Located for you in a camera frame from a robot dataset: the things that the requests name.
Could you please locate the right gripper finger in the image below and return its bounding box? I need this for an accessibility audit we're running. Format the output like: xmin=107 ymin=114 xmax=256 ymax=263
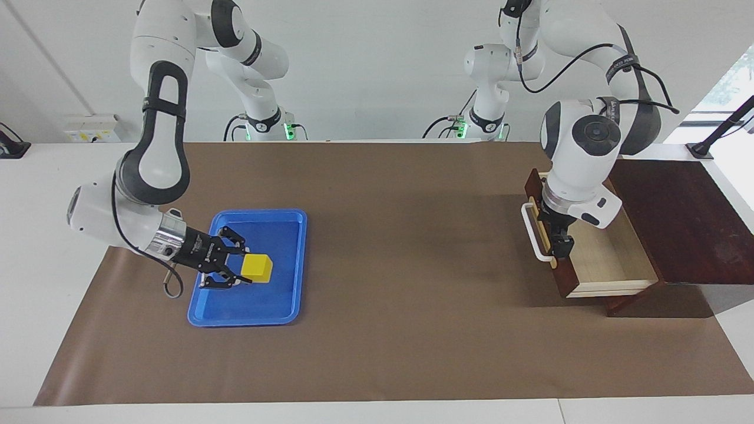
xmin=200 ymin=267 xmax=253 ymax=290
xmin=213 ymin=225 xmax=247 ymax=256

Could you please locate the white drawer handle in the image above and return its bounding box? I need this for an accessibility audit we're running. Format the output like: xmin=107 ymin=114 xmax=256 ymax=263
xmin=521 ymin=202 xmax=557 ymax=263

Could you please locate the yellow cube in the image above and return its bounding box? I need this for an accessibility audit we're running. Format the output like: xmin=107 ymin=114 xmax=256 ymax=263
xmin=240 ymin=253 xmax=274 ymax=284

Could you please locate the wooden drawer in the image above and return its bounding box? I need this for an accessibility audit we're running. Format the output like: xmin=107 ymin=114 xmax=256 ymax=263
xmin=524 ymin=168 xmax=663 ymax=299

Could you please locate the blue plastic tray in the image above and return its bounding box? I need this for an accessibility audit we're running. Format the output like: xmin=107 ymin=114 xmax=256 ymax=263
xmin=187 ymin=208 xmax=308 ymax=328

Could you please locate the dark wooden cabinet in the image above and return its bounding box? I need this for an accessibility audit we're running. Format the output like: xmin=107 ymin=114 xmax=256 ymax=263
xmin=595 ymin=159 xmax=754 ymax=319

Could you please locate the brown table mat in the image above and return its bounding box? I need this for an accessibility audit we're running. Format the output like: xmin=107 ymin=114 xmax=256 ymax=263
xmin=34 ymin=140 xmax=754 ymax=407

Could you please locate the bright window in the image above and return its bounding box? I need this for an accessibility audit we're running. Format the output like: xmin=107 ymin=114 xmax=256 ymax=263
xmin=666 ymin=46 xmax=754 ymax=145

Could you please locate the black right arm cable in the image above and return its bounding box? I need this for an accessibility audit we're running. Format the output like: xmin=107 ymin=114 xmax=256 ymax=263
xmin=111 ymin=168 xmax=184 ymax=299

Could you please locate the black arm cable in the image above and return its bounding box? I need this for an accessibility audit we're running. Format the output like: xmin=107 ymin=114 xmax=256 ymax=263
xmin=498 ymin=0 xmax=681 ymax=115
xmin=111 ymin=168 xmax=184 ymax=299

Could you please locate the black base power cable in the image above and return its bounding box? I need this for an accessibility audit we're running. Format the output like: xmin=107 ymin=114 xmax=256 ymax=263
xmin=223 ymin=114 xmax=248 ymax=142
xmin=422 ymin=88 xmax=479 ymax=140

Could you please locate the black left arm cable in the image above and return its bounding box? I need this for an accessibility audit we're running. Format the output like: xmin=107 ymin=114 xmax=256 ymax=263
xmin=498 ymin=0 xmax=681 ymax=115

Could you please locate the white wall socket box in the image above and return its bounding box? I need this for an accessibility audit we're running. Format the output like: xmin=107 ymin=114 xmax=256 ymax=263
xmin=64 ymin=114 xmax=121 ymax=143

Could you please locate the black clamp mount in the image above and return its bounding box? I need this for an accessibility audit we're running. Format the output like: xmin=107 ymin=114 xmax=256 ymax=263
xmin=0 ymin=122 xmax=31 ymax=160

